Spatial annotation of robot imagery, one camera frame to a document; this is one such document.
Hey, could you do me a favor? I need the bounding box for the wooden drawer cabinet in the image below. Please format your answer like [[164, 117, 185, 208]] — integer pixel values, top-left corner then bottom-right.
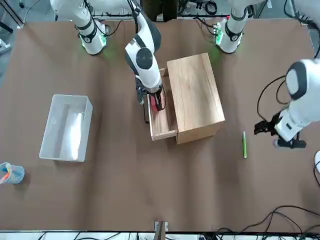
[[166, 52, 226, 145]]

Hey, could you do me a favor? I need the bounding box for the red bag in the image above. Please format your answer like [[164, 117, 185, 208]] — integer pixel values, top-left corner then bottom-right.
[[149, 94, 166, 114]]

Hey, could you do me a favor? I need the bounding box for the white desk lamp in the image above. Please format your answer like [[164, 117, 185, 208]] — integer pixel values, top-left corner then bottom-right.
[[313, 149, 320, 175]]

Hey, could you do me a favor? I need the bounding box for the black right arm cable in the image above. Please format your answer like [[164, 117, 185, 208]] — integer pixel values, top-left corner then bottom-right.
[[82, 0, 141, 36]]

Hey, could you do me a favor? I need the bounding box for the wooden drawer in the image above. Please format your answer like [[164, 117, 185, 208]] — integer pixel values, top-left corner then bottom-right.
[[148, 66, 179, 142]]

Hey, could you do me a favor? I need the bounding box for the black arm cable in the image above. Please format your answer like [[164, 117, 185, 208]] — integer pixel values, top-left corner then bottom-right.
[[256, 74, 292, 121], [82, 0, 141, 36]]

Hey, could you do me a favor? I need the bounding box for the brown wooden post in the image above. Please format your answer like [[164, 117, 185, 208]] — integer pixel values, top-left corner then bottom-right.
[[153, 220, 169, 240]]

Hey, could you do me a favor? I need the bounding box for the green stick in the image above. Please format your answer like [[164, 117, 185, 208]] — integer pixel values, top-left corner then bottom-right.
[[241, 131, 248, 159]]

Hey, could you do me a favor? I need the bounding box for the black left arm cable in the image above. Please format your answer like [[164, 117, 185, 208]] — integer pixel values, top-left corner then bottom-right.
[[256, 74, 292, 121]]

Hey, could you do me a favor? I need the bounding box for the clear plastic box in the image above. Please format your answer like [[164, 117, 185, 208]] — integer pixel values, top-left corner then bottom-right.
[[38, 94, 94, 163]]

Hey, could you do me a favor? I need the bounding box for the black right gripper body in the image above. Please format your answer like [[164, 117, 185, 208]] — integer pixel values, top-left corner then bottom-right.
[[147, 85, 164, 97]]

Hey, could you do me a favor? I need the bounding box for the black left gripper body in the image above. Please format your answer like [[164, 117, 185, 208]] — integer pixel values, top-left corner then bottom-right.
[[271, 112, 283, 133]]

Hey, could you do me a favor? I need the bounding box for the translucent blue plastic cup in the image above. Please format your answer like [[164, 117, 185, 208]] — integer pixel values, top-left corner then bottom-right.
[[0, 162, 25, 185]]

